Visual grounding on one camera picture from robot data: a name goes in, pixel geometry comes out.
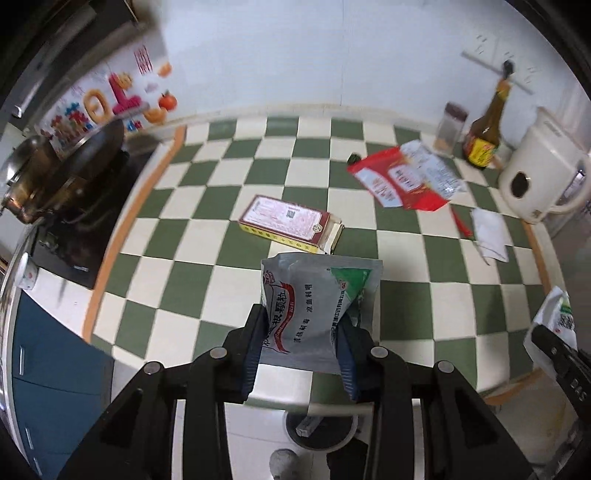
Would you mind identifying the pink yellow medicine box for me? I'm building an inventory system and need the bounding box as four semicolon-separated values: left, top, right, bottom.
238;195;345;255

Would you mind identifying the black range hood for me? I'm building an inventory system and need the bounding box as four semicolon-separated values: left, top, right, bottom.
1;1;147;129

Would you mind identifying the small white cup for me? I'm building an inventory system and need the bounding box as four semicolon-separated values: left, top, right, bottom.
16;252;38;291

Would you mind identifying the white red green sachet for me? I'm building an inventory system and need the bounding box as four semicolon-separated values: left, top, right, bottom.
262;252;383;374

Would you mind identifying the white round trash bin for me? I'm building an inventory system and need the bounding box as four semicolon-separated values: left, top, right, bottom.
283;403;370;453

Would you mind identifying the black frying pan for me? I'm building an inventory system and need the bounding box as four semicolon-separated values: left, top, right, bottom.
39;103;148;216

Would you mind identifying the brown sauce bottle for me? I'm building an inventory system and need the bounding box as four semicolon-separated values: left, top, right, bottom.
462;79;511;170

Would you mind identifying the small spice jar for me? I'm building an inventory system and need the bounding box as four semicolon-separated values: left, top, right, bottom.
433;102;469;156

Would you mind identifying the steel cooking pot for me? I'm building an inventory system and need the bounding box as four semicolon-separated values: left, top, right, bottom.
1;135;61;224

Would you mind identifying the white tissue paper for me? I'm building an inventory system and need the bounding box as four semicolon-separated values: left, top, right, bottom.
471;208;509;263

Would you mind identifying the green white small sachet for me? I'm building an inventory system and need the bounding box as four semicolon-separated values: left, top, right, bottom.
523;286;578;380

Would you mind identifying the long white box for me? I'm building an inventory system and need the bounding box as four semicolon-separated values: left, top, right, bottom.
294;415;324;438

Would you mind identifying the white electric kettle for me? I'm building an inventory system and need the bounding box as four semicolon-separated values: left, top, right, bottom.
498;107;590;224

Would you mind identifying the white wall socket strip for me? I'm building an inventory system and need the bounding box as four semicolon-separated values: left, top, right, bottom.
462;31;540;95

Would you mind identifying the large red snack bag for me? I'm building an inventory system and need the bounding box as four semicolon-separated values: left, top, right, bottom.
346;140;466;212

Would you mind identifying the black induction cooktop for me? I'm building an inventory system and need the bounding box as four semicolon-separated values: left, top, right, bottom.
31;148;154;289

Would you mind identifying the small black bottle cap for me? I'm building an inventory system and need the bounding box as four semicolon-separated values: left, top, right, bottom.
346;154;362;165

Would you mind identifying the grey left slipper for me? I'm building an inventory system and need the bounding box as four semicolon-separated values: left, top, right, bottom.
269;449;300;480

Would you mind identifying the green white checkered mat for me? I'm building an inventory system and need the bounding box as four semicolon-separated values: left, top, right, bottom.
83;116;545;392

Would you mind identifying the colourful wall sticker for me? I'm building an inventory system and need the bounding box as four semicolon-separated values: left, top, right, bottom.
34;36;178;156

